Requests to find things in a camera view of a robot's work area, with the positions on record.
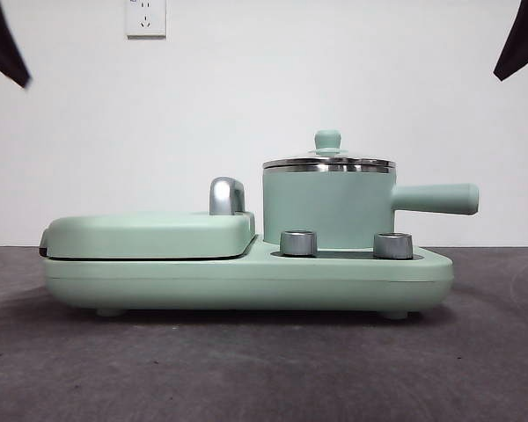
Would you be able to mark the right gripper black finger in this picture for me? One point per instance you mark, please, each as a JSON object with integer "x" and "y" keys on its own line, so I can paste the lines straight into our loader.
{"x": 525, "y": 39}

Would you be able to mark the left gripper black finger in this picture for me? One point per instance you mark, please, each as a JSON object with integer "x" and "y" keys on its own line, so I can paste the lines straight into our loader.
{"x": 0, "y": 39}

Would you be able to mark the glass lid with green knob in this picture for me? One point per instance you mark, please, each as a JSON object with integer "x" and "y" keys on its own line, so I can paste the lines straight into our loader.
{"x": 327, "y": 140}

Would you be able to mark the mint green griddle cover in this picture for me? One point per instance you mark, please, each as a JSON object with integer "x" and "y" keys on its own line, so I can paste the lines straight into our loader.
{"x": 136, "y": 237}

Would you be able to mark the silver control knob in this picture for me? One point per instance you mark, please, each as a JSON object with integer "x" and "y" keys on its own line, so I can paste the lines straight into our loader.
{"x": 298, "y": 242}
{"x": 392, "y": 245}

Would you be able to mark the mint green breakfast maker base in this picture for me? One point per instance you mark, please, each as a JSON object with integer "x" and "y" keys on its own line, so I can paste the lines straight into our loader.
{"x": 246, "y": 285}

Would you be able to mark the white wall socket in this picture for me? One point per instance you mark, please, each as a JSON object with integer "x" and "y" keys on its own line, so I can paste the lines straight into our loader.
{"x": 145, "y": 19}

